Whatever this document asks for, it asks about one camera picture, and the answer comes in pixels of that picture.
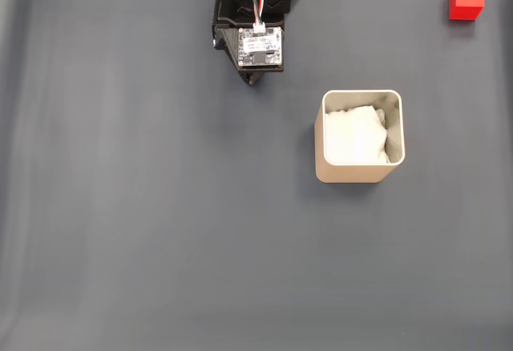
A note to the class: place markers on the beige square box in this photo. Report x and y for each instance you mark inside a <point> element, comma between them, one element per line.
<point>348,174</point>

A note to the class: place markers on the white crumpled tissue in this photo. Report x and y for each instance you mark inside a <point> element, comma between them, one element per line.
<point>352,138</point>

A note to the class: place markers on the camera circuit board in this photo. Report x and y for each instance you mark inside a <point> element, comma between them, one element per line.
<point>260,56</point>

